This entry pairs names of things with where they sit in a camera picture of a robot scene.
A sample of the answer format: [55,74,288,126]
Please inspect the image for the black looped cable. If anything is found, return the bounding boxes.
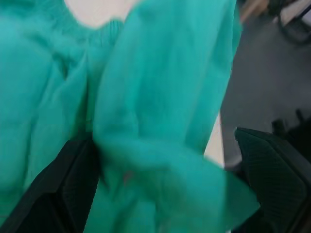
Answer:
[276,0,311,45]

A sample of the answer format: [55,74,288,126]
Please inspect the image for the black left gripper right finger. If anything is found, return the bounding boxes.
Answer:
[232,127,311,233]

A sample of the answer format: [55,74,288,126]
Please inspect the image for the black pronged floor object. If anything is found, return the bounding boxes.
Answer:
[271,109,311,149]

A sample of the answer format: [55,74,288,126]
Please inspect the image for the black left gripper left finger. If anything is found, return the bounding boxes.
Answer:
[0,137,101,233]

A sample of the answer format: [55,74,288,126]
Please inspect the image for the green shorts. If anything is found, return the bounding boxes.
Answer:
[0,0,262,233]

